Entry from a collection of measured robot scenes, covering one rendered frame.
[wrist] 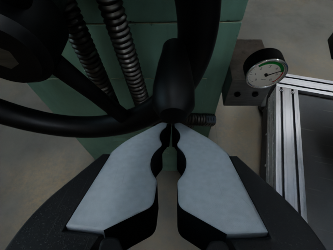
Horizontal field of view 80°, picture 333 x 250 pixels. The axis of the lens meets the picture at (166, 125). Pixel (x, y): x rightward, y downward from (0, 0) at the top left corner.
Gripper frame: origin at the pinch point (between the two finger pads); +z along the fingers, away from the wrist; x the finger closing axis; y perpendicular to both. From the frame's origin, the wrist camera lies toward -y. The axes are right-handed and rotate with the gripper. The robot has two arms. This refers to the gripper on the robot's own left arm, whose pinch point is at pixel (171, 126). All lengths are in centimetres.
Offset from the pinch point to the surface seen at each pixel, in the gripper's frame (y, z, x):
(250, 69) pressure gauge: 1.1, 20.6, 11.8
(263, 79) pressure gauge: 2.9, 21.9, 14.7
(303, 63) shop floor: 20, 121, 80
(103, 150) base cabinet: 36, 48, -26
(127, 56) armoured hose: -2.5, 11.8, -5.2
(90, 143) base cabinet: 31, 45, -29
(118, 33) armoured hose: -4.9, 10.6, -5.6
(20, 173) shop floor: 57, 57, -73
